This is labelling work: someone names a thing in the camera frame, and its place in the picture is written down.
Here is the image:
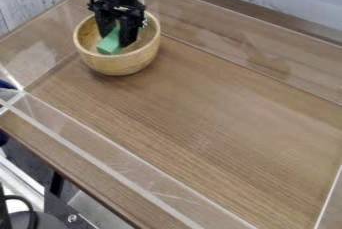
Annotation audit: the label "clear acrylic tray walls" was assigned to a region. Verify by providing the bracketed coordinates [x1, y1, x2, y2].
[0, 0, 342, 229]

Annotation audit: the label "green rectangular block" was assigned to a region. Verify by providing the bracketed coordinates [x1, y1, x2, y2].
[96, 14, 151, 56]

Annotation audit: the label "light wooden bowl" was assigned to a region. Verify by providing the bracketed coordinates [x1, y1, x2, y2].
[72, 12, 162, 76]

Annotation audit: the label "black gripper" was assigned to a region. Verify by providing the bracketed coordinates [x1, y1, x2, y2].
[88, 0, 146, 47]

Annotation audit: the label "black cable loop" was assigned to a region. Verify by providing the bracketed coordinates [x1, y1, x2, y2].
[0, 194, 39, 229]

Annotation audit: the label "black table leg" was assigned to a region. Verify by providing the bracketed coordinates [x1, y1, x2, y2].
[50, 172, 64, 197]

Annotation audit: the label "grey metal base plate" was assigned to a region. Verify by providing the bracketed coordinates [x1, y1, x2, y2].
[44, 190, 99, 229]

